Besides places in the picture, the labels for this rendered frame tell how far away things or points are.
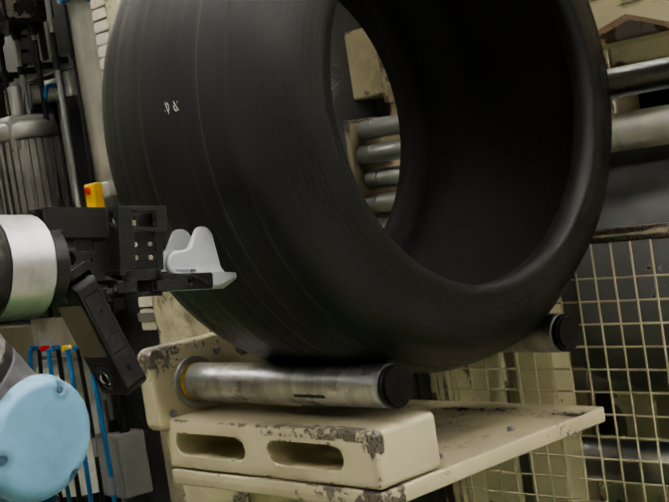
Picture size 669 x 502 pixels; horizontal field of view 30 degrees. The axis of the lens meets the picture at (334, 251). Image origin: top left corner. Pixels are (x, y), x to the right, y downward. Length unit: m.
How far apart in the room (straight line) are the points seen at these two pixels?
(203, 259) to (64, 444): 0.32
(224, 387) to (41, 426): 0.55
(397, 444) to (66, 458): 0.42
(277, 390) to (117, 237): 0.32
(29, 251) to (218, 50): 0.26
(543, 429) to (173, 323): 0.50
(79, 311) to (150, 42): 0.29
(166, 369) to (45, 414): 0.59
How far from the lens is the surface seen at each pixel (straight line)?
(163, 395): 1.48
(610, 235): 1.62
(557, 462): 1.97
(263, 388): 1.37
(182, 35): 1.21
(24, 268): 1.05
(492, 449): 1.35
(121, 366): 1.13
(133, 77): 1.27
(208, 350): 1.52
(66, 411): 0.91
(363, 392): 1.25
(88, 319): 1.11
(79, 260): 1.11
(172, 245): 1.21
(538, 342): 1.45
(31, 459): 0.90
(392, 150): 1.83
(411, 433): 1.26
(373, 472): 1.23
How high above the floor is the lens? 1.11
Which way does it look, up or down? 3 degrees down
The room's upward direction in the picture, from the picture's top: 9 degrees counter-clockwise
